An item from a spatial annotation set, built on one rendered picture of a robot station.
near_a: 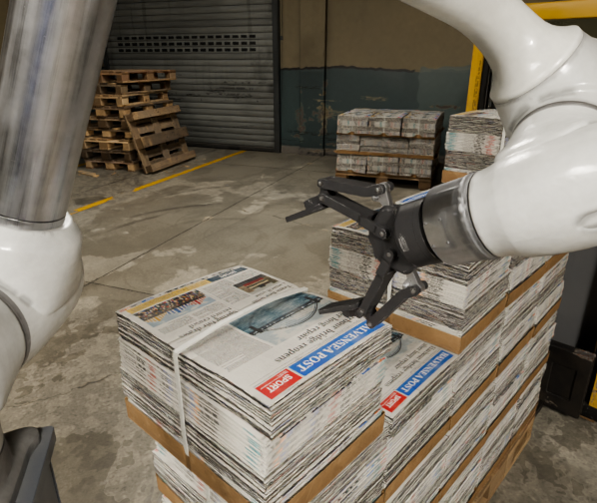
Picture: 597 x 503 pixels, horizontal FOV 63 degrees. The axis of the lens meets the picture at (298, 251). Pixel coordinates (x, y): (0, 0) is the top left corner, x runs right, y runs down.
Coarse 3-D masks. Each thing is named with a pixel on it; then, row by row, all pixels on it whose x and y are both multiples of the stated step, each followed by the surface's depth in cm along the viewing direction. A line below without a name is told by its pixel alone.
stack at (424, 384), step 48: (528, 288) 145; (480, 336) 121; (384, 384) 101; (432, 384) 104; (480, 384) 131; (384, 432) 90; (432, 432) 111; (480, 432) 143; (192, 480) 92; (336, 480) 81; (384, 480) 99; (432, 480) 119; (480, 480) 159
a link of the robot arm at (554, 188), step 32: (544, 128) 44; (576, 128) 42; (512, 160) 44; (544, 160) 41; (576, 160) 39; (480, 192) 45; (512, 192) 42; (544, 192) 40; (576, 192) 39; (480, 224) 46; (512, 224) 43; (544, 224) 41; (576, 224) 40
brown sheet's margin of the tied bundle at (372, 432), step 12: (372, 432) 84; (360, 444) 82; (348, 456) 79; (204, 468) 76; (336, 468) 77; (204, 480) 77; (216, 480) 74; (312, 480) 72; (324, 480) 75; (216, 492) 75; (228, 492) 72; (300, 492) 71; (312, 492) 73
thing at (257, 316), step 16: (288, 288) 91; (272, 304) 85; (288, 304) 85; (240, 320) 80; (256, 320) 80; (192, 336) 75; (208, 336) 76; (224, 336) 76; (192, 352) 72; (192, 368) 71; (176, 384) 75; (192, 384) 73; (176, 400) 76; (192, 400) 73; (176, 416) 78; (192, 416) 74; (176, 432) 79; (192, 432) 75; (192, 448) 77
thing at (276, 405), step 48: (240, 336) 75; (288, 336) 75; (336, 336) 75; (384, 336) 79; (240, 384) 63; (288, 384) 64; (336, 384) 71; (240, 432) 66; (288, 432) 65; (336, 432) 76; (240, 480) 69; (288, 480) 69
